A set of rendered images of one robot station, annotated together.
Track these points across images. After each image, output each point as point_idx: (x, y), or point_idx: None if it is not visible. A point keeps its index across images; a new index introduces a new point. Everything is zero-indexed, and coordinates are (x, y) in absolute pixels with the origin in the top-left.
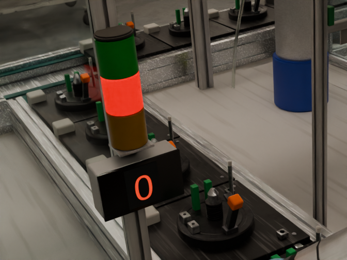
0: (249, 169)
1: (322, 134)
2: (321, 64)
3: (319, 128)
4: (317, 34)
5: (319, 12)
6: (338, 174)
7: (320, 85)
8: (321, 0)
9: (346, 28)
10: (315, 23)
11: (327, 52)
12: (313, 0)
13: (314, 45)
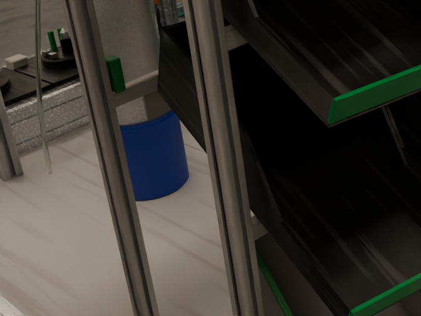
0: (69, 314)
1: (143, 278)
2: (114, 162)
3: (135, 271)
4: (96, 111)
5: (92, 72)
6: (206, 301)
7: (121, 198)
8: (93, 49)
9: (150, 91)
10: (89, 93)
11: (121, 139)
12: (76, 51)
13: (96, 130)
